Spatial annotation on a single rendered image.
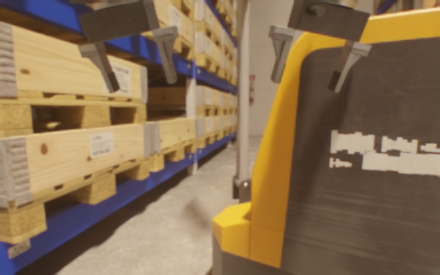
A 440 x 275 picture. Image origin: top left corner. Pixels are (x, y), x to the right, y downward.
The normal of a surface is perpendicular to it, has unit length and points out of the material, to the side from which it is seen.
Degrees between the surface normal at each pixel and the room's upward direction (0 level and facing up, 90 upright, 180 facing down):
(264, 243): 90
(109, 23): 113
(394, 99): 90
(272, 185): 90
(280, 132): 90
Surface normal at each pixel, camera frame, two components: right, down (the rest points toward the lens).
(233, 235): -0.47, 0.11
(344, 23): 0.09, 0.51
